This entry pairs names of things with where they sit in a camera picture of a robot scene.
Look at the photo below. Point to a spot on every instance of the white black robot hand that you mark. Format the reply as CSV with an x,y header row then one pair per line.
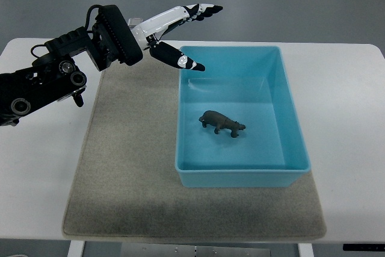
x,y
150,32

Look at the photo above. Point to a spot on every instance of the brown toy hippo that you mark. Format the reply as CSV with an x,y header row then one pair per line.
x,y
219,122

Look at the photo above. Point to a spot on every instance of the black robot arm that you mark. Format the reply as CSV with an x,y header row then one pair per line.
x,y
55,75

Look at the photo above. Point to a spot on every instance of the blue plastic box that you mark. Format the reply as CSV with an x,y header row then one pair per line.
x,y
248,84

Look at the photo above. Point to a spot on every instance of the upper floor socket plate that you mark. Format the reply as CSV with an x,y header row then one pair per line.
x,y
134,21

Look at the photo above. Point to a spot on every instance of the grey felt mat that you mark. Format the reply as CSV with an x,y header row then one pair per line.
x,y
127,187

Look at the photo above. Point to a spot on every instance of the metal table crossbar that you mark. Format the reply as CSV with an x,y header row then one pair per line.
x,y
189,250

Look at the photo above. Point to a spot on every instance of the white left table leg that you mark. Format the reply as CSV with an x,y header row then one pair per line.
x,y
76,249

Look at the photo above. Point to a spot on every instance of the white table leg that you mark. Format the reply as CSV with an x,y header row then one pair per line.
x,y
76,249
305,250

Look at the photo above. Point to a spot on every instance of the white right table leg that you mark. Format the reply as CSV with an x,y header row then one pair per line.
x,y
305,250

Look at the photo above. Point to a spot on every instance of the black table control panel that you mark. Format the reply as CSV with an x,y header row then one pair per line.
x,y
364,247

